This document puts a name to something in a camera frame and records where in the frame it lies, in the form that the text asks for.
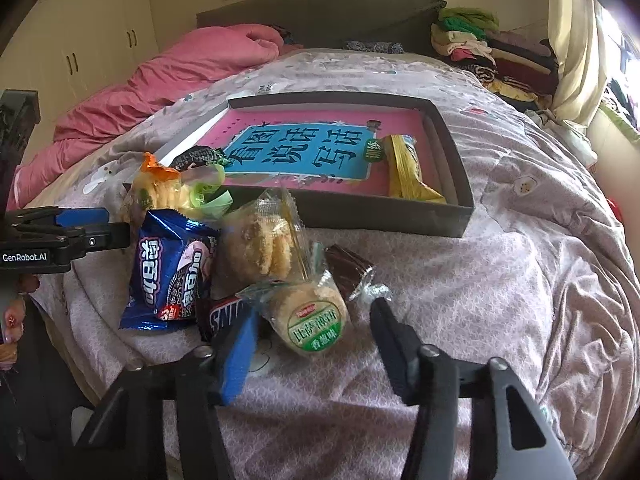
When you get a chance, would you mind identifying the blue cookie packet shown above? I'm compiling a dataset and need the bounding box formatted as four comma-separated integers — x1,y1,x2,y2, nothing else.
119,209,222,332

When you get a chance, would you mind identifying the person's left hand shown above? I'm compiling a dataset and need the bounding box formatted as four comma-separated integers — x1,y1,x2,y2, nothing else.
0,272,41,372

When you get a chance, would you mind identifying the black cookie packet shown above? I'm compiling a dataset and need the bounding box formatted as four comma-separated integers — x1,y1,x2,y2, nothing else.
172,145,228,171

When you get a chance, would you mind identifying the pink quilt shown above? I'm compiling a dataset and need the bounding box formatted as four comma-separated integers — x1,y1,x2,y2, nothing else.
12,25,286,211

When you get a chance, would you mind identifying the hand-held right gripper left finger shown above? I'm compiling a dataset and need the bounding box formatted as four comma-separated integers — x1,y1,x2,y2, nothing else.
65,316,261,480

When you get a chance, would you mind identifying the clear crumbly cookie packet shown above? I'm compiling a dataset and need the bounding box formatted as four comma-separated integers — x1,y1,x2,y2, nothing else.
217,187,307,291

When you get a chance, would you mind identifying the printed lilac bedspread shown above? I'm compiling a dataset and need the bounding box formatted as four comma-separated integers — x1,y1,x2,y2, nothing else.
30,47,640,480

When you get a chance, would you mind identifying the green clear cake packet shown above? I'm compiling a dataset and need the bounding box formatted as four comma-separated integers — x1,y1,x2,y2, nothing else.
180,165,233,221

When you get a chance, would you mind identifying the small brown wrapped chocolate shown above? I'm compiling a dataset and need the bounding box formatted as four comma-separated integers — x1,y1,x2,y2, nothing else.
325,244,393,301

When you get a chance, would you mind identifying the pile of folded clothes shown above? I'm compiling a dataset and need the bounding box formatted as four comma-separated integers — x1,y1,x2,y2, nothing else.
432,6,560,111

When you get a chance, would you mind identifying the green label round cracker packet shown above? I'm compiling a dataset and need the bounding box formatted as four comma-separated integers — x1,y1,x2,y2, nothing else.
239,242,351,358

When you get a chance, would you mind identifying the cream curtain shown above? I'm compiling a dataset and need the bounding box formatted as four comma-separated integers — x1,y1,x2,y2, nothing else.
547,0,608,126

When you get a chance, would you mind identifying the dark pillow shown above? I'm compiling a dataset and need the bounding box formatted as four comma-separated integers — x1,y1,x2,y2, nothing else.
344,39,406,55

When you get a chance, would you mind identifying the yellow snack packet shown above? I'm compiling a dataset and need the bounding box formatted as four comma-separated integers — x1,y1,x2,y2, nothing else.
381,134,447,205

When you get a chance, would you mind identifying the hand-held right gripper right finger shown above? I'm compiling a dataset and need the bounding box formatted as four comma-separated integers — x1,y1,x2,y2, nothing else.
369,297,581,480

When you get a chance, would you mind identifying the orange rice cracker packet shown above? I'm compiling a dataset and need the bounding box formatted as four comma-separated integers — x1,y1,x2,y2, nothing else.
121,152,183,226

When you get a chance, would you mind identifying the grey bed headboard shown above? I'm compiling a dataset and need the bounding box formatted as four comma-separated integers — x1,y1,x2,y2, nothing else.
196,0,443,56

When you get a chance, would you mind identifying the brown chocolate bar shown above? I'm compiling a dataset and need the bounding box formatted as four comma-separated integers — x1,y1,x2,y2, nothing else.
195,296,261,343

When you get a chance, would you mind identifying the cream wardrobe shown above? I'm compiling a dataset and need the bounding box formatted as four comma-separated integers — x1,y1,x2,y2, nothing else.
0,0,161,126

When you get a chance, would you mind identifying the pink and blue book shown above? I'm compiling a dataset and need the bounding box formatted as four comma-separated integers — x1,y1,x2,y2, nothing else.
192,109,441,198

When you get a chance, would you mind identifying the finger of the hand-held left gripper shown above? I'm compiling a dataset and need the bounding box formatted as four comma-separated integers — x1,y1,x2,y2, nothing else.
4,206,111,235
47,222,132,262

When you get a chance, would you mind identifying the grey shallow cardboard box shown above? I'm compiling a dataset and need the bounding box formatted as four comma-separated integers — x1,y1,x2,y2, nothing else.
152,91,475,239

